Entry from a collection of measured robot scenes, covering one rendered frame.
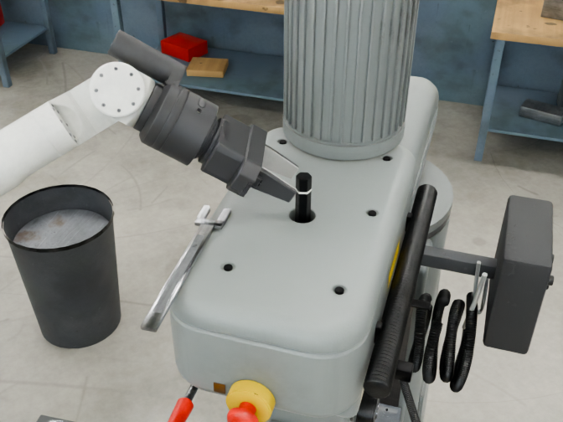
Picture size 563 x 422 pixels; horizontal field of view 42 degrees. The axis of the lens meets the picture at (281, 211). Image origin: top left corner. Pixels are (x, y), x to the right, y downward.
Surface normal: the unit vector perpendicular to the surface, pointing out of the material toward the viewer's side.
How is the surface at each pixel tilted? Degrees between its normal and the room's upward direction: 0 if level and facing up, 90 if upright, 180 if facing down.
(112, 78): 63
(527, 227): 0
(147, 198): 0
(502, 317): 90
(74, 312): 94
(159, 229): 0
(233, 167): 90
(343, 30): 90
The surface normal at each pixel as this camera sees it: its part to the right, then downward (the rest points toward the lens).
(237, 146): 0.51, -0.68
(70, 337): 0.04, 0.64
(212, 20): -0.29, 0.56
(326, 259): 0.00, -0.81
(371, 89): 0.33, 0.55
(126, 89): 0.22, 0.14
